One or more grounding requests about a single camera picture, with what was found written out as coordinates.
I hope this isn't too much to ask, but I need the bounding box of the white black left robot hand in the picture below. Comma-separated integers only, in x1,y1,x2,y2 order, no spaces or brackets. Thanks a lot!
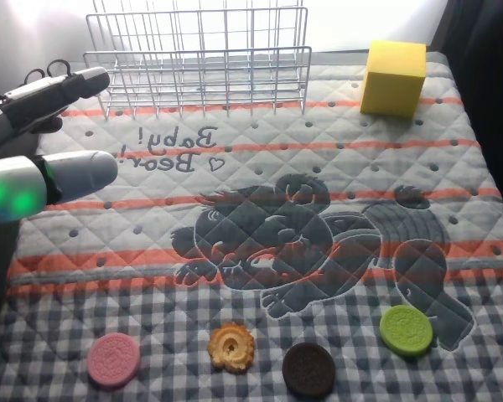
0,59,119,225

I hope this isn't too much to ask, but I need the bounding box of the pink sandwich cookie toy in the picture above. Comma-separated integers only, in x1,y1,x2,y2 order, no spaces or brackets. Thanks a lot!
86,332,142,390

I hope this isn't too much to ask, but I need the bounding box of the golden butter cookie toy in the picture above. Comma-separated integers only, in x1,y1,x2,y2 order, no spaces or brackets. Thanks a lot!
206,321,256,374

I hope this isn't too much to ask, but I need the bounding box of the grey quilt with bear print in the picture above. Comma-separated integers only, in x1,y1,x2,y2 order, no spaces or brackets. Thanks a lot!
0,52,503,402

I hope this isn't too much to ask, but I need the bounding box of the dark brown sandwich cookie toy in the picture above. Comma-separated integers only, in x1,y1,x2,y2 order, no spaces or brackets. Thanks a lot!
281,342,336,398

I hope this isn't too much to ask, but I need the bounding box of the yellow foam cube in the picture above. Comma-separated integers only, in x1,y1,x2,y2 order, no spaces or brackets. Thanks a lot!
359,40,428,118

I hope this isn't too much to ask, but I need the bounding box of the green sandwich cookie toy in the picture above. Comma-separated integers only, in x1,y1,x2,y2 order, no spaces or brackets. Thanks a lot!
378,304,433,358

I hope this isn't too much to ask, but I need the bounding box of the white wire rack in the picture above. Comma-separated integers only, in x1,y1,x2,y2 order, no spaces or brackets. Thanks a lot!
82,0,313,121

